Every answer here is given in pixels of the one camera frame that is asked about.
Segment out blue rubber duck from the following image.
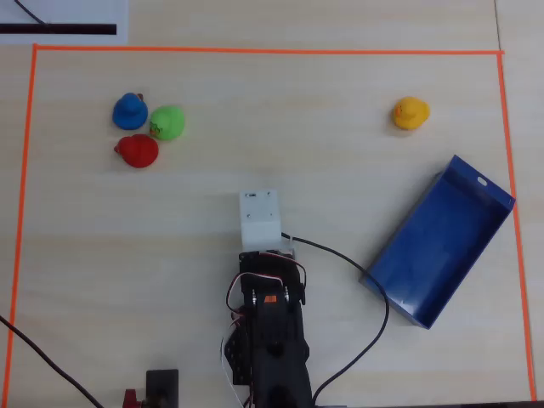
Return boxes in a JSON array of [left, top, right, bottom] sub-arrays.
[[112, 92, 150, 131]]

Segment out green rubber duck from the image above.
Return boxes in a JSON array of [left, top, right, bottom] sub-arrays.
[[149, 105, 186, 142]]

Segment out red rubber duck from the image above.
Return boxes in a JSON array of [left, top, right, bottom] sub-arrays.
[[113, 133, 160, 169]]

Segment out yellow rubber duck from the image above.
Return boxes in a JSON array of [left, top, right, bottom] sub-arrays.
[[392, 96, 431, 130]]

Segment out blue rectangular open box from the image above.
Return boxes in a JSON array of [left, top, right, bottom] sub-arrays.
[[360, 154, 517, 331]]

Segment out orange tape strip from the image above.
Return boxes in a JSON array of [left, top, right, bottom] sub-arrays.
[[2, 44, 39, 397], [496, 51, 537, 403], [32, 43, 506, 56]]

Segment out white gripper camera housing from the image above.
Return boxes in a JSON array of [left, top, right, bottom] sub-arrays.
[[239, 189, 297, 260]]

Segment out red white servo wires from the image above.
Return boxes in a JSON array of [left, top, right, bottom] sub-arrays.
[[219, 251, 308, 407]]

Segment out black camera cable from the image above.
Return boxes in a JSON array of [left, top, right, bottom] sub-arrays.
[[280, 235, 390, 405]]

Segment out black camera stand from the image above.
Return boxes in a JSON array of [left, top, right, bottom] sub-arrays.
[[145, 369, 180, 408]]

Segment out long black cable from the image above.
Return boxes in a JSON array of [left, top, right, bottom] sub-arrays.
[[0, 314, 104, 408]]

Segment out thin black cable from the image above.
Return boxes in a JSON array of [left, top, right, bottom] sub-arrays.
[[14, 0, 50, 26]]

